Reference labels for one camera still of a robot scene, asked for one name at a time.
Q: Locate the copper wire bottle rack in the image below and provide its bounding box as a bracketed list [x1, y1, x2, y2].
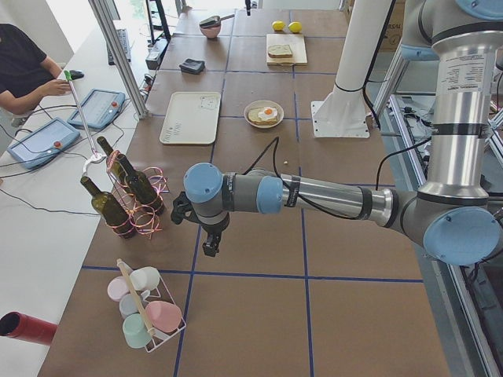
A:
[107, 150, 165, 237]

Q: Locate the mint green cup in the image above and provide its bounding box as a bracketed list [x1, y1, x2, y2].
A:
[122, 313, 152, 349]

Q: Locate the seated person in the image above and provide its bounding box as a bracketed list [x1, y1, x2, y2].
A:
[1, 24, 70, 115]

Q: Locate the iridescent rod stand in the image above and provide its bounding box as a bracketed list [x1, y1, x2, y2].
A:
[63, 70, 106, 177]

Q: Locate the near blue teach pendant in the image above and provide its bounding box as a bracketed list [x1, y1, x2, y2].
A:
[7, 117, 80, 170]

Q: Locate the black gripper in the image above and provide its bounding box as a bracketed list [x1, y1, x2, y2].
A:
[199, 214, 229, 256]

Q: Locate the grey cup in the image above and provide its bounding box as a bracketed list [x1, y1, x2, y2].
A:
[119, 294, 139, 320]

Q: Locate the wooden cutting board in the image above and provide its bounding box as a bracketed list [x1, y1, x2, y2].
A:
[266, 34, 307, 65]

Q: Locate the cream bear tray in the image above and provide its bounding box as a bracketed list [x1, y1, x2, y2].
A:
[160, 92, 221, 145]

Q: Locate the aluminium frame post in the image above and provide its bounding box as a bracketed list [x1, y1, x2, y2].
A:
[88, 0, 149, 119]

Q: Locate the green wine bottle back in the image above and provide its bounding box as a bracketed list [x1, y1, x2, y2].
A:
[97, 136, 130, 193]

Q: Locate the yellow lemon left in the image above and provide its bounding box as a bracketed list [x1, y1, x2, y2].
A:
[271, 20, 285, 32]

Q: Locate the green wine bottle front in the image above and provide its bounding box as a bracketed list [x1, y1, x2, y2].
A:
[80, 176, 136, 239]

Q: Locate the pink bowl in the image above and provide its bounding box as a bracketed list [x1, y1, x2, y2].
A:
[200, 24, 221, 38]

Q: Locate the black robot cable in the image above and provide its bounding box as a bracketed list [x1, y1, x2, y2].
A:
[243, 136, 433, 221]

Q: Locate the white cup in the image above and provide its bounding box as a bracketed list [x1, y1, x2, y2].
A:
[130, 266, 160, 291]

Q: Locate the black keyboard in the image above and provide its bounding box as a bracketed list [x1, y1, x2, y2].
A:
[107, 28, 131, 66]

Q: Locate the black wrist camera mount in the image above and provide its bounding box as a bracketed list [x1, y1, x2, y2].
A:
[171, 191, 199, 225]

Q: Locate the white wire cup rack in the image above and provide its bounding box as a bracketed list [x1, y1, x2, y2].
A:
[109, 259, 186, 353]

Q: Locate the green wine bottle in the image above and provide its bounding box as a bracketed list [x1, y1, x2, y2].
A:
[80, 176, 136, 239]
[117, 153, 165, 214]
[97, 136, 130, 193]

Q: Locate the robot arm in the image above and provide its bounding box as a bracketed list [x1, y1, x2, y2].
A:
[171, 1, 502, 265]

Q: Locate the pale pink cup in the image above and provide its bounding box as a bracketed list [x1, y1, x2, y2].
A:
[107, 276, 130, 302]

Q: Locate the red cylinder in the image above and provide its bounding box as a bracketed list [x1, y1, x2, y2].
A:
[1, 312, 57, 346]

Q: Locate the green wine bottle middle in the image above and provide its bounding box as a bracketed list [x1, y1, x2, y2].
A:
[117, 153, 165, 214]

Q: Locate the metal scoop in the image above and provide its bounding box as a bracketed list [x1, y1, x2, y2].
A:
[199, 14, 235, 28]

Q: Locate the salmon pink cup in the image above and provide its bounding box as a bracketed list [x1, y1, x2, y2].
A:
[145, 301, 182, 333]

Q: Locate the cream plate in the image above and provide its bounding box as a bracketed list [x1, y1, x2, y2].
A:
[244, 100, 284, 129]

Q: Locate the white camera mast with base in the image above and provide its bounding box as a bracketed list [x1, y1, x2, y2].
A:
[311, 0, 395, 138]

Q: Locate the grey folded cloth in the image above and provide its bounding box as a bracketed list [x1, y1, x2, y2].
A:
[179, 58, 205, 75]

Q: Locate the bread slice with fried egg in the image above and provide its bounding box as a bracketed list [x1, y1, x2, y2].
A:
[248, 106, 278, 126]

